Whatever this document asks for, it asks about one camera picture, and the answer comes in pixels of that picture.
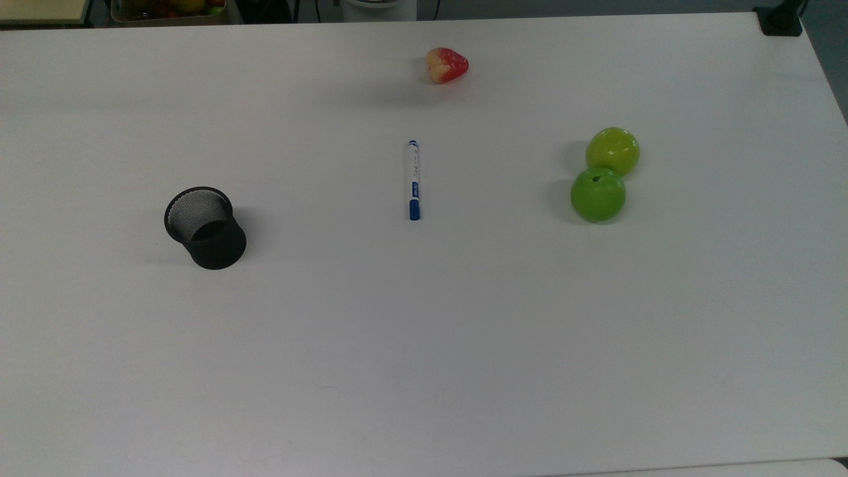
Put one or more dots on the white marker with blue cap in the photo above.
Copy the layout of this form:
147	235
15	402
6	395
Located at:
413	179

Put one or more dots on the black mesh pen cup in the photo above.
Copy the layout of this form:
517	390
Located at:
215	248

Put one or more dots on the light wooden board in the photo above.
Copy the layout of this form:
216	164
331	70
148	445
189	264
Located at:
41	10

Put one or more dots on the red and yellow toy fruit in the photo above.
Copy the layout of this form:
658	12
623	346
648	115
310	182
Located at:
449	65

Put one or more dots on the clear bin of toy fruit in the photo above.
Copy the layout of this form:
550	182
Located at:
169	9

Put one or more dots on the bright green toy apple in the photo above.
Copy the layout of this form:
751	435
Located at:
597	197

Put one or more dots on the yellow-green toy apple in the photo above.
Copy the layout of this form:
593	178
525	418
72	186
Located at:
613	151

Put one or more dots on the black table clamp mount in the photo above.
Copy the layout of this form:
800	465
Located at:
780	20

